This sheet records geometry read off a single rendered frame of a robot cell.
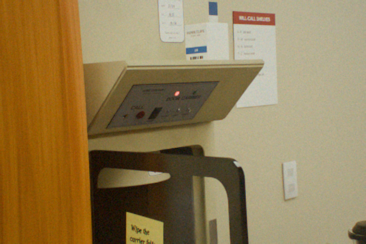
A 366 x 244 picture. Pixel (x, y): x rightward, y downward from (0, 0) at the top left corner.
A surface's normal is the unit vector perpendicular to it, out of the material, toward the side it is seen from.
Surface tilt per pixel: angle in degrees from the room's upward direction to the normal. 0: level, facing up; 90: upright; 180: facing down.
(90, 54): 90
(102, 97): 90
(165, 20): 90
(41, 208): 90
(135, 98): 135
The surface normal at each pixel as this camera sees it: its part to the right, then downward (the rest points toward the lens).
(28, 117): -0.66, 0.07
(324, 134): 0.75, 0.00
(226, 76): 0.57, 0.70
